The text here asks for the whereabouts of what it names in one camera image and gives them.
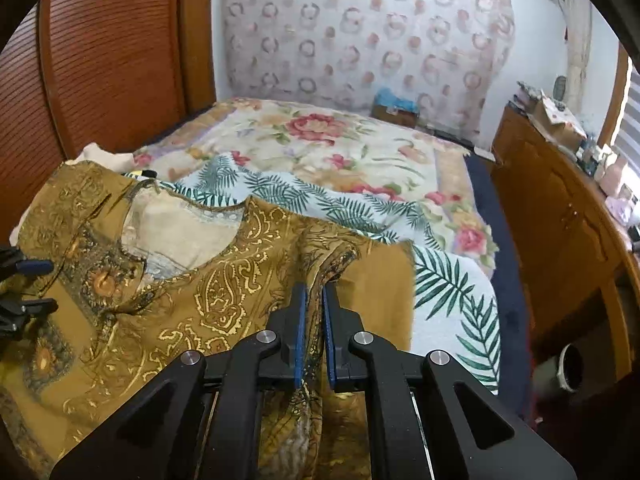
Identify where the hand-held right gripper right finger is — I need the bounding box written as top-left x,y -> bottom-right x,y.
322,285 -> 578,480

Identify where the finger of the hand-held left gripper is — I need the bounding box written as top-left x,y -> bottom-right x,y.
0,246 -> 54,281
0,296 -> 59,341

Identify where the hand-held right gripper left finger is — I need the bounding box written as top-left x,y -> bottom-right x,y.
50,283 -> 309,480

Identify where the golden patterned garment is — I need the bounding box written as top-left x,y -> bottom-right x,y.
0,161 -> 416,480

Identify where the beige cloth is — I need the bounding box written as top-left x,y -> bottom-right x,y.
10,142 -> 136,241

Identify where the leaf print towel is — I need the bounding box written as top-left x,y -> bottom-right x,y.
175,154 -> 501,396

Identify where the navy bed sheet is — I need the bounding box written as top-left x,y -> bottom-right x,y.
465,152 -> 538,426

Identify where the floral blanket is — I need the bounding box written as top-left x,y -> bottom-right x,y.
132,97 -> 501,281

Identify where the wooden wardrobe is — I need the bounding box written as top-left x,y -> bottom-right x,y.
0,0 -> 218,246

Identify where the small cardboard box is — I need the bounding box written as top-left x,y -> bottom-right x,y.
371,102 -> 420,128

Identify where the dark round can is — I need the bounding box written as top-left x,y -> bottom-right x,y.
557,342 -> 586,391

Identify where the blue cloth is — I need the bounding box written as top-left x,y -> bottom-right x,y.
374,87 -> 418,113

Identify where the wooden cabinet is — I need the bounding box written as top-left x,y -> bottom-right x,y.
490,102 -> 640,381

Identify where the circle pattern cloth cover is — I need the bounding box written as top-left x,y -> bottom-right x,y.
220,0 -> 516,141

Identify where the open cardboard box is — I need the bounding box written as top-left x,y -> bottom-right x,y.
530,91 -> 588,151

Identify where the pink bag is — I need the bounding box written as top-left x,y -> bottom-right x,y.
600,152 -> 631,198

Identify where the cream tied curtain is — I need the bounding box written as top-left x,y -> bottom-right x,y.
565,0 -> 593,101

